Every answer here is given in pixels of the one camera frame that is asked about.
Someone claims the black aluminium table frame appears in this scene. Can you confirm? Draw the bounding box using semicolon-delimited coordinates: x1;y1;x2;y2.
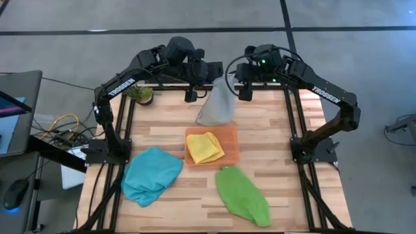
70;83;355;234

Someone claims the black desk support beam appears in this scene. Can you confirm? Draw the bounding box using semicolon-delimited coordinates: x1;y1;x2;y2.
27;135;88;173

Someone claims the grey laptop computer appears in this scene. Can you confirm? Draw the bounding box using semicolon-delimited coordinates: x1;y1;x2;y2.
0;70;44;159

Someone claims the black cable bundle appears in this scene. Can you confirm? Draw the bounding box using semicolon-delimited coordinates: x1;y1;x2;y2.
31;115;98;149

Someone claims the orange translucent plastic basket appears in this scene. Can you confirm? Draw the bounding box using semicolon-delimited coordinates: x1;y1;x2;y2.
184;125;241;170

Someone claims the green microfiber towel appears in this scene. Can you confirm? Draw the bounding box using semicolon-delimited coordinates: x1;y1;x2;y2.
214;164;272;228

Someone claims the turquoise microfiber towel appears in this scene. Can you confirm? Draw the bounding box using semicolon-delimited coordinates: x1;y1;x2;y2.
121;146;185;208

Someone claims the black computer mouse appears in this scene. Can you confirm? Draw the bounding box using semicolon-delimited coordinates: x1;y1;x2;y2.
3;178;30;211

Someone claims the yellow microfiber towel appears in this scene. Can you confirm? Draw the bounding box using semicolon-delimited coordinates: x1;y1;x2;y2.
186;131;226;165

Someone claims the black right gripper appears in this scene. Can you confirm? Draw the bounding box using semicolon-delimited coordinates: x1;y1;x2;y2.
235;44;284;84

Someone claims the white paper sheet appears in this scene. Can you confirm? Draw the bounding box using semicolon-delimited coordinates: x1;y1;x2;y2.
60;146;88;190

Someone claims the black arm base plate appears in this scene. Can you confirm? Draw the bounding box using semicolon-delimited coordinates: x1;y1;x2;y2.
84;138;133;164
290;136;339;163

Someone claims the dark grey side desk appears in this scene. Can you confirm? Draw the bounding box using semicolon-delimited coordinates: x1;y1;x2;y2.
0;151;42;234

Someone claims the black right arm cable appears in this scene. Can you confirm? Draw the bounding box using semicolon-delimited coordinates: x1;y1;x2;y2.
224;46;305;97

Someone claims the thin black floor cable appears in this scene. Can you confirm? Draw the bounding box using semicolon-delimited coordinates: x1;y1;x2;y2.
41;76;107;94

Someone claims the small potted green plant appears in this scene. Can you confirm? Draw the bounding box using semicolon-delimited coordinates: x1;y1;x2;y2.
123;84;154;107

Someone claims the grey waffle microfiber towel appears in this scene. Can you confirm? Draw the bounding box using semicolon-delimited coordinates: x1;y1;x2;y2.
195;73;240;127

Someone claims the black metal stand foot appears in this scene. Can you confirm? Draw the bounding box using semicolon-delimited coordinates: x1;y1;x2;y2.
383;113;416;147

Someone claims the yellow cable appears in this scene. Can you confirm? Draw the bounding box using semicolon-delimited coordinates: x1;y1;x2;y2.
40;112;81;140

